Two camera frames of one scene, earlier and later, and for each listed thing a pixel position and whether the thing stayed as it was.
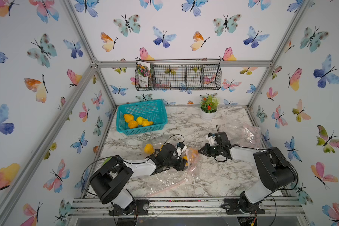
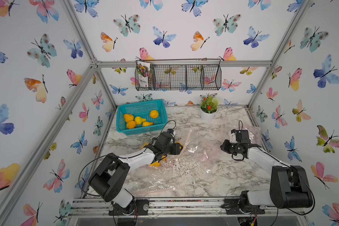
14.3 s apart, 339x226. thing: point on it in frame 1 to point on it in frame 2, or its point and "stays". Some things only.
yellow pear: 133,124 stays
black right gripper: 205,151 to 224,147
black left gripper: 181,164 to 176,151
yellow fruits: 139,120 stays
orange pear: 128,117 stays
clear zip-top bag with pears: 242,133 stays
